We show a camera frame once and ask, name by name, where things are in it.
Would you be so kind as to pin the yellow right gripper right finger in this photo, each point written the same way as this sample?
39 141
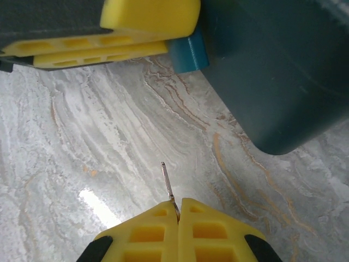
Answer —
210 237

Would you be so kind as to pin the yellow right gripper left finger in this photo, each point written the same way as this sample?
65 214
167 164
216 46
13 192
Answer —
147 240

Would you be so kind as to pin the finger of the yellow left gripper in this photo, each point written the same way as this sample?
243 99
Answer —
150 16
109 57

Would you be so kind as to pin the starry night tin box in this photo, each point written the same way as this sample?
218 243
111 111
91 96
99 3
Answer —
272 82

